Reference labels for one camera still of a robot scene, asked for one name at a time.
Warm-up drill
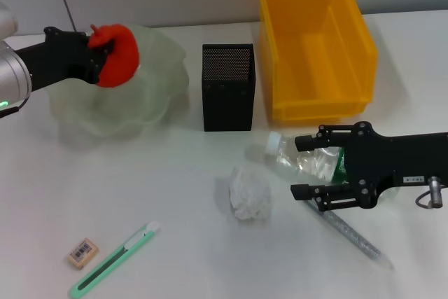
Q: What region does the white paper ball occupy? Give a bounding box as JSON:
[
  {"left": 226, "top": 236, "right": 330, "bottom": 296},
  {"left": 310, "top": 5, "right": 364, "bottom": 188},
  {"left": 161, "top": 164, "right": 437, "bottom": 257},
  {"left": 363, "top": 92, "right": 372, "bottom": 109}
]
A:
[{"left": 227, "top": 166, "right": 273, "bottom": 222}]

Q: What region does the red-orange toy orange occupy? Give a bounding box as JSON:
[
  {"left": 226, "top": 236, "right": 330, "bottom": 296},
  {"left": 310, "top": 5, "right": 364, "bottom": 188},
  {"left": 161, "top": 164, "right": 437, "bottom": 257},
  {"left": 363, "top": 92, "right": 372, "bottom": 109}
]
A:
[{"left": 87, "top": 22, "right": 141, "bottom": 89}]

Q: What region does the silver grey pen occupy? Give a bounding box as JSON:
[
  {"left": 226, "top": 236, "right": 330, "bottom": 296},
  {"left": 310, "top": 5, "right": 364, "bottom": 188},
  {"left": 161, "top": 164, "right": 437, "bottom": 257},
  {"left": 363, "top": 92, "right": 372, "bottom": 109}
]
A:
[{"left": 304, "top": 200, "right": 395, "bottom": 271}]

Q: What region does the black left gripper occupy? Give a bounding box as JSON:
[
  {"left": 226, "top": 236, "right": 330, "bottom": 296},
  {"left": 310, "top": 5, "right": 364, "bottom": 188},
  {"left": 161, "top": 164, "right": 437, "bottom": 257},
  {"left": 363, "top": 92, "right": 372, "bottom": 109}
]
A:
[{"left": 15, "top": 26, "right": 117, "bottom": 92}]

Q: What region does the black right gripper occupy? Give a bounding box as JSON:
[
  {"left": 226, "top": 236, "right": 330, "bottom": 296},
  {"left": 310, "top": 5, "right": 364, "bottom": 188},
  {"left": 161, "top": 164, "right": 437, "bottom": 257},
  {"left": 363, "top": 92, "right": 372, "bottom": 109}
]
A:
[{"left": 290, "top": 120, "right": 448, "bottom": 212}]

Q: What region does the yellow plastic bin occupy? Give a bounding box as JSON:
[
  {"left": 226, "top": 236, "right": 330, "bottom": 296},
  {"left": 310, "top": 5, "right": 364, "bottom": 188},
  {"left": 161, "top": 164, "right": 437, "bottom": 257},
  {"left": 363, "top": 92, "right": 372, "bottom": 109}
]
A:
[{"left": 255, "top": 0, "right": 379, "bottom": 127}]

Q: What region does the beige eraser with barcode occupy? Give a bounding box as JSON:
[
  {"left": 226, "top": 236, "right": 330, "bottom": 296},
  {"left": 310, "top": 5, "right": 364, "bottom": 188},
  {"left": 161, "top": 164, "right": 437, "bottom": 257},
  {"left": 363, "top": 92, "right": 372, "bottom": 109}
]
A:
[{"left": 66, "top": 238, "right": 99, "bottom": 270}]

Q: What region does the black mesh pen holder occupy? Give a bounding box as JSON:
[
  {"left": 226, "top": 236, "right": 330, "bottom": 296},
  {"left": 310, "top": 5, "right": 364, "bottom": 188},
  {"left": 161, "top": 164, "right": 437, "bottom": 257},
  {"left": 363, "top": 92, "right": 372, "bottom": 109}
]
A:
[{"left": 201, "top": 43, "right": 256, "bottom": 132}]

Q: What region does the green wavy glass fruit plate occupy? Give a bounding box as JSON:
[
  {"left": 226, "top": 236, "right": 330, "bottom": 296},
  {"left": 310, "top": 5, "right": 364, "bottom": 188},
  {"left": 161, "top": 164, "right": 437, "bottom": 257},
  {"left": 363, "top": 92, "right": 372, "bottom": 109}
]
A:
[{"left": 45, "top": 24, "right": 192, "bottom": 139}]

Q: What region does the mint green utility knife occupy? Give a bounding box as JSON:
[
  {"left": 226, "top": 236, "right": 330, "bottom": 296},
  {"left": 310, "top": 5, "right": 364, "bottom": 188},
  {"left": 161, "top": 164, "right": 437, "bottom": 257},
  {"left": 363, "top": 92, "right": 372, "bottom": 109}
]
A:
[{"left": 68, "top": 221, "right": 162, "bottom": 299}]

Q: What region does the clear green-label water bottle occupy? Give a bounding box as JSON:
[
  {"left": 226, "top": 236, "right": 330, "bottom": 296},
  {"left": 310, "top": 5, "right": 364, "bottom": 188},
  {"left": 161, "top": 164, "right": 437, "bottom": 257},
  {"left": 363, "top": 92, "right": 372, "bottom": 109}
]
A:
[{"left": 244, "top": 130, "right": 402, "bottom": 204}]

